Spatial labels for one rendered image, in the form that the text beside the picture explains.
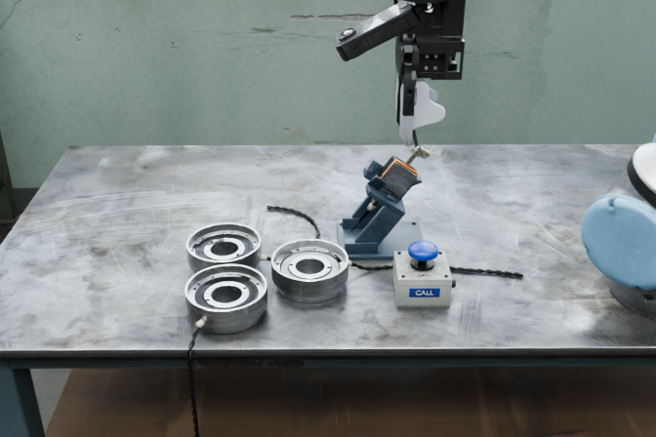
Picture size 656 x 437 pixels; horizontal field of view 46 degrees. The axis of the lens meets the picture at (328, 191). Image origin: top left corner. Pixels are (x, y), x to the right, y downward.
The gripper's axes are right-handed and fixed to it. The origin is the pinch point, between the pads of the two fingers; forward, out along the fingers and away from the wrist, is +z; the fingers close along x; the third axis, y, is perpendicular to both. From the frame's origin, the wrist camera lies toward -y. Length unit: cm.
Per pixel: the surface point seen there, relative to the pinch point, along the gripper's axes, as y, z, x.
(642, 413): 38, 43, -11
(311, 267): -12.7, 16.8, -9.0
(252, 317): -20.3, 16.0, -21.0
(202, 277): -27.2, 14.9, -13.7
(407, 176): 1.0, 6.5, -1.4
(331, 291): -10.2, 16.2, -15.4
